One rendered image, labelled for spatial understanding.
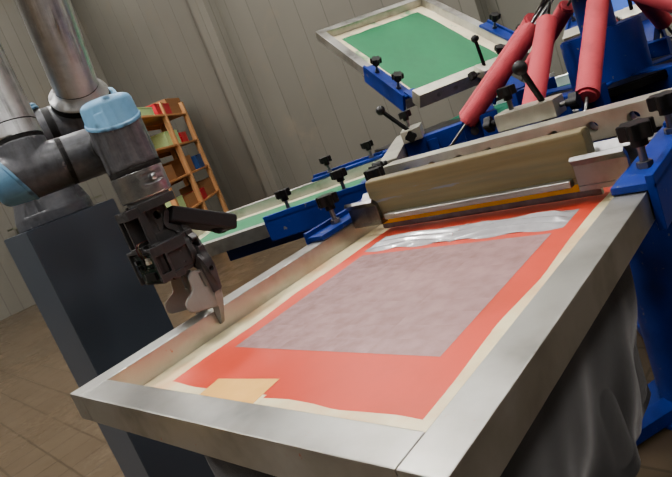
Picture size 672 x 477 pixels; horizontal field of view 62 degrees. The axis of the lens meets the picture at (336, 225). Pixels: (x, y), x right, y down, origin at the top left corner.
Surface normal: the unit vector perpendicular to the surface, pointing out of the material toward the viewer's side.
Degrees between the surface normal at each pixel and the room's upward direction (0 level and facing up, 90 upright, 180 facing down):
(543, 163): 90
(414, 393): 0
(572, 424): 96
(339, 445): 0
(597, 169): 90
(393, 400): 0
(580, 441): 98
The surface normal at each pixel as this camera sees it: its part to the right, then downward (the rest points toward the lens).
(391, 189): -0.62, 0.38
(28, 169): 0.41, -0.01
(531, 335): -0.36, -0.91
